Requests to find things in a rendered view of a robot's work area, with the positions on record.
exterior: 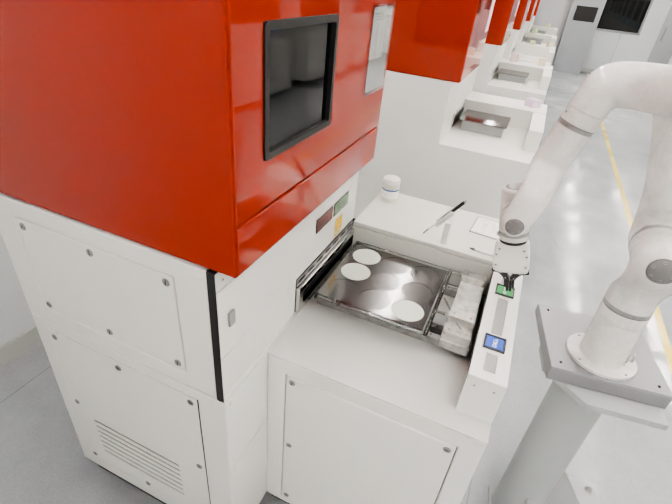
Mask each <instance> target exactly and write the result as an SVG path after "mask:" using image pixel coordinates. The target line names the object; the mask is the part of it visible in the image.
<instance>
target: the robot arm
mask: <svg viewBox="0 0 672 504"><path fill-rule="evenodd" d="M617 108H620V109H627V110H633V111H638V112H642V113H647V114H651V115H653V122H652V135H651V145H650V154H649V161H648V167H647V173H646V179H645V184H644V189H643V193H642V197H641V200H640V203H639V206H638V209H637V211H636V214H635V217H634V220H633V223H632V226H631V228H630V232H629V236H628V251H629V261H628V264H627V267H626V269H625V270H624V272H623V273H622V275H621V276H620V277H619V278H618V279H616V280H614V281H613V282H612V283H611V284H610V286H609V287H608V289H607V291H606V293H605V295H604V297H603V299H602V301H601V303H600V305H599V307H598V309H597V311H596V313H595V315H594V317H593V319H592V321H591V323H590V325H589V327H588V329H587V331H586V333H576V334H573V335H571V336H570V337H569V338H568V339H567V341H566V349H567V352H568V353H569V355H570V356H571V358H572V359H573V360H574V361H575V362H576V363H577V364H579V365H580V366H581V367H583V368H584V369H586V370H587V371H589V372H591V373H593V374H595V375H597V376H600V377H602V378H606V379H609V380H614V381H626V380H630V379H631V378H633V377H634V376H635V374H636V373H637V364H636V362H635V357H636V354H630V353H631V351H632V350H633V348H634V346H635V344H636V343H637V341H638V339H639V338H640V336H641V334H642V333H643V331H644V329H645V327H646V326H647V324H648V322H649V321H650V319H651V317H652V315H653V314H654V312H655V310H656V309H657V307H658V305H659V304H660V303H661V302H662V301H663V300H664V299H666V298H668V297H669V296H671V295H672V65H667V64H658V63H648V62H634V61H624V62H614V63H609V64H605V65H603V66H600V67H599V68H597V69H595V70H594V71H593V72H591V73H590V74H589V75H588V76H587V78H586V79H585V80H584V81H583V83H582V84H581V86H580V87H579V88H578V90H577V91H576V93H575V94H574V96H573V97H572V99H571V100H570V102H569V103H568V105H567V106H566V108H565V109H564V111H563V112H562V113H561V115H560V116H559V118H558V119H557V121H556V122H555V124H554V125H553V127H552V128H551V130H550V131H549V133H548V134H547V136H546V137H545V139H544V141H543V142H542V144H541V145H540V147H539V148H538V150H537V151H536V153H535V155H534V157H533V158H532V161H531V163H530V166H529V168H528V171H527V173H526V176H525V178H524V180H523V182H522V183H520V182H515V183H508V184H506V185H504V186H503V187H502V191H501V205H500V218H499V231H497V233H496V234H497V235H499V237H498V238H497V241H496V244H495V248H494V255H493V266H492V271H494V272H498V273H499V274H500V275H501V276H502V277H503V279H504V287H506V290H505V291H508V287H509V291H511V288H514V283H515V280H516V278H518V277H520V276H521V275H529V265H530V242H529V235H530V228H531V227H532V225H533V224H534V223H535V222H536V220H537V219H538V218H539V217H540V215H541V214H542V213H543V211H544V210H545V209H546V207H547V206H548V204H549V203H550V201H551V199H552V198H553V196H554V194H555V192H556V190H557V188H558V186H559V183H560V181H561V178H562V176H563V174H564V173H565V171H566V169H567V168H568V167H569V165H570V164H571V163H572V162H573V160H574V159H575V158H576V156H577V155H578V154H579V152H580V151H581V150H582V148H583V147H584V146H585V144H586V143H587V142H588V140H589V139H590V138H591V136H592V135H593V134H594V132H595V131H596V130H597V128H598V127H599V126H600V124H601V123H602V122H603V120H604V119H605V118H606V116H607V115H608V114H609V112H610V111H612V110H613V109H617ZM508 273H512V275H511V276H509V274H508ZM509 278H510V280H509Z"/></svg>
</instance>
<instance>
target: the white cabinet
mask: <svg viewBox="0 0 672 504"><path fill-rule="evenodd" d="M486 446H487V444H485V443H482V442H480V441H477V440H475V439H473V438H470V437H468V436H465V435H463V434H461V433H458V432H456V431H453V430H451V429H449V428H446V427H444V426H441V425H439V424H436V423H434V422H432V421H429V420H427V419H424V418H422V417H420V416H417V415H415V414H412V413H410V412H408V411H405V410H403V409H400V408H398V407H395V406H393V405H391V404H388V403H386V402H383V401H381V400H379V399H376V398H374V397H371V396H369V395H367V394H364V393H362V392H359V391H357V390H355V389H352V388H350V387H347V386H345V385H342V384H340V383H338V382H335V381H333V380H330V379H328V378H326V377H323V376H321V375H318V374H316V373H314V372H311V371H309V370H306V369H304V368H301V367H299V366H297V365H294V364H292V363H289V362H287V361H285V360H282V359H280V358H277V357H275V356H273V355H270V354H268V431H267V492H269V493H271V494H272V495H273V496H274V497H276V498H278V499H280V500H282V501H284V502H286V503H288V504H460V502H461V500H462V498H463V496H464V494H465V492H466V489H467V487H468V485H469V483H470V481H471V478H472V476H473V474H474V472H475V470H476V468H477V465H478V463H479V461H480V459H481V457H482V454H483V452H484V450H485V448H486Z"/></svg>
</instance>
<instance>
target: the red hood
mask: <svg viewBox="0 0 672 504"><path fill-rule="evenodd" d="M395 4H396V0H0V193H3V194H6V195H8V196H11V197H14V198H17V199H19V200H22V201H25V202H28V203H30V204H33V205H36V206H39V207H41V208H44V209H47V210H50V211H52V212H55V213H58V214H61V215H63V216H66V217H69V218H71V219H74V220H77V221H80V222H82V223H85V224H88V225H91V226H93V227H96V228H99V229H102V230H104V231H107V232H110V233H113V234H115V235H118V236H121V237H124V238H126V239H129V240H132V241H135V242H137V243H140V244H143V245H146V246H148V247H151V248H154V249H156V250H159V251H162V252H165V253H167V254H170V255H173V256H176V257H178V258H181V259H184V260H187V261H189V262H192V263H195V264H198V265H200V266H203V267H206V268H209V269H211V270H214V271H217V272H219V273H222V274H225V275H227V276H230V277H233V278H237V277H238V276H239V275H241V274H242V273H243V272H244V271H245V270H246V269H247V268H249V267H250V266H251V265H252V264H253V263H254V262H255V261H257V260H258V259H259V258H260V257H261V256H262V255H263V254H265V253H266V252H267V251H268V250H269V249H270V248H271V247H273V246H274V245H275V244H276V243H277V242H278V241H279V240H281V239H282V238H283V237H284V236H285V235H286V234H287V233H289V232H290V231H291V230H292V229H293V228H294V227H295V226H297V225H298V224H299V223H300V222H301V221H302V220H303V219H305V218H306V217H307V216H308V215H309V214H310V213H311V212H313V211H314V210H315V209H316V208H317V207H318V206H319V205H321V204H322V203H323V202H324V201H325V200H326V199H327V198H328V197H330V196H331V195H332V194H333V193H334V192H335V191H336V190H338V189H339V188H340V187H341V186H342V185H343V184H344V183H346V182H347V181H348V180H349V179H350V178H351V177H352V176H354V175H355V174H356V173H357V172H358V171H359V170H360V169H362V168H363V167H364V166H365V165H366V164H367V163H368V162H370V161H371V160H372V159H373V158H374V153H375V146H376V139H377V132H378V124H379V117H380V110H381V103H382V96H383V89H384V82H385V75H386V68H387V61H388V54H389V47H390V40H391V33H392V26H393V18H394V11H395Z"/></svg>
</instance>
